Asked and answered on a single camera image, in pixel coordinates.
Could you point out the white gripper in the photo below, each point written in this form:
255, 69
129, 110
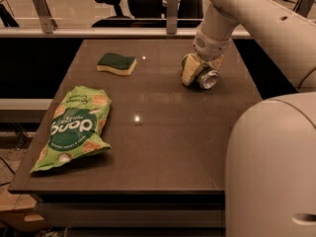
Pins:
209, 47

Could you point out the green soda can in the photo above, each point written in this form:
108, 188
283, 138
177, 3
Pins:
207, 77

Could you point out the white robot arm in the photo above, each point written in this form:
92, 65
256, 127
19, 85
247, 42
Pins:
270, 169

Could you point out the black office chair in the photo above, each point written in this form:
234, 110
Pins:
151, 14

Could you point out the green and yellow sponge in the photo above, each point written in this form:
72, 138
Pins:
117, 64

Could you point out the green snack bag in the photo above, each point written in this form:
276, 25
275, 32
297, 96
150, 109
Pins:
76, 128

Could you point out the cardboard box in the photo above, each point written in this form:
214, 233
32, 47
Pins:
18, 211

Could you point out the middle metal bracket post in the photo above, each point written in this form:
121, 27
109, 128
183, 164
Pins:
172, 15

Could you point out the metal bracket post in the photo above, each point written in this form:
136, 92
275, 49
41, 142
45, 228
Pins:
47, 23
172, 15
303, 7

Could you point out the right metal bracket post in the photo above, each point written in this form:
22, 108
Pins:
303, 7

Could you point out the left metal bracket post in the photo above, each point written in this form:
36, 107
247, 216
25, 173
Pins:
47, 23

